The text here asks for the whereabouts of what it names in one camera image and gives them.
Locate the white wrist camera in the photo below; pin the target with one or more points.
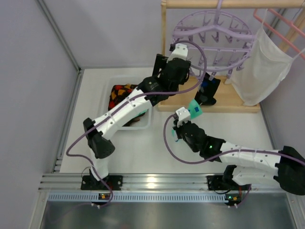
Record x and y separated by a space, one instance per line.
179 51
182 116

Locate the grey slotted cable duct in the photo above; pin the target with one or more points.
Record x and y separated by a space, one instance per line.
142 197

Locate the aluminium mounting rail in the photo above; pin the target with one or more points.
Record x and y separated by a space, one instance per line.
131 182

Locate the white plastic basket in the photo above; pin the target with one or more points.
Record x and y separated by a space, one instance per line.
144 121

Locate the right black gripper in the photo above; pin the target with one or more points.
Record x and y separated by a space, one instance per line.
180 131

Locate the white mesh laundry bag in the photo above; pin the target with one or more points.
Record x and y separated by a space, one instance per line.
262 72

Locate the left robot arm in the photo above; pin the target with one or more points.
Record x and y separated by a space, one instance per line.
146 95

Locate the black sport sock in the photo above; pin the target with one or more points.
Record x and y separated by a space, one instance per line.
207 90

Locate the pink clothes hanger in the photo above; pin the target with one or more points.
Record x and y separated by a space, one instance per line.
293 29

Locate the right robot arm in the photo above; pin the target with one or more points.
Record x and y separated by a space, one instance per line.
245 166

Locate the mint green sock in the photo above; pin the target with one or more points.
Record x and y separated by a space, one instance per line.
195 111

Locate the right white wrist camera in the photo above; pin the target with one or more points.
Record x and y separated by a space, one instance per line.
182 116

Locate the purple round clip hanger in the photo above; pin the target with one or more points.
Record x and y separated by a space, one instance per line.
217 41

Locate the wooden rack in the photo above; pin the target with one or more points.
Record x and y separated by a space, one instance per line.
227 98

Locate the red yellow argyle sock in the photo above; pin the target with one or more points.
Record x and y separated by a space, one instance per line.
119 93

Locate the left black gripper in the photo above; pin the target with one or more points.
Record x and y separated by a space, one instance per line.
205 93

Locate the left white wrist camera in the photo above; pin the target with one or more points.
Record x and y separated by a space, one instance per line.
179 51

